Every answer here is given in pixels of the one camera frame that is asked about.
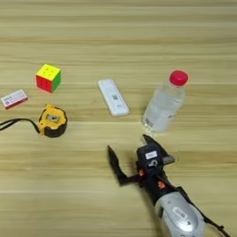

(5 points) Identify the black box with white label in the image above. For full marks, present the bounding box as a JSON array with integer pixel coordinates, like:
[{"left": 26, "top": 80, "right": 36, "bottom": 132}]
[{"left": 136, "top": 145, "right": 165, "bottom": 169}]

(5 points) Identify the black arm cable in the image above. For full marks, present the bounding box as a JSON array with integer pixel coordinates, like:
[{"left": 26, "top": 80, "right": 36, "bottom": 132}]
[{"left": 178, "top": 186, "right": 232, "bottom": 237}]

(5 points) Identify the yellow black tape measure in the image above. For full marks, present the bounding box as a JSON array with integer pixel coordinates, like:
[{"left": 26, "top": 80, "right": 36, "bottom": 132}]
[{"left": 0, "top": 104, "right": 69, "bottom": 139}]

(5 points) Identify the small red and white box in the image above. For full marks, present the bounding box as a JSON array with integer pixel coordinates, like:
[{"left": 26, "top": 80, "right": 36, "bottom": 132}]
[{"left": 0, "top": 89, "right": 29, "bottom": 110}]

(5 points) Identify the white remote control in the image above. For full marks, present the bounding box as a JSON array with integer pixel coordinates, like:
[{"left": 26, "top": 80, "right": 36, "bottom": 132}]
[{"left": 97, "top": 78, "right": 131, "bottom": 118}]

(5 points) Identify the colourful puzzle cube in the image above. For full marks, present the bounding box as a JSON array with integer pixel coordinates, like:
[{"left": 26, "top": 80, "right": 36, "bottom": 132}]
[{"left": 35, "top": 63, "right": 62, "bottom": 94}]

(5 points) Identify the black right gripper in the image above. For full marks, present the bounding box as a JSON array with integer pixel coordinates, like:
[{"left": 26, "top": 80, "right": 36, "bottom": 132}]
[{"left": 106, "top": 133, "right": 187, "bottom": 206}]

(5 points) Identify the clear bottle with red cap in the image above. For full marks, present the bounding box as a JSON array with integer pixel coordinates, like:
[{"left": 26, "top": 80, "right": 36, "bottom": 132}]
[{"left": 141, "top": 69, "right": 190, "bottom": 134}]

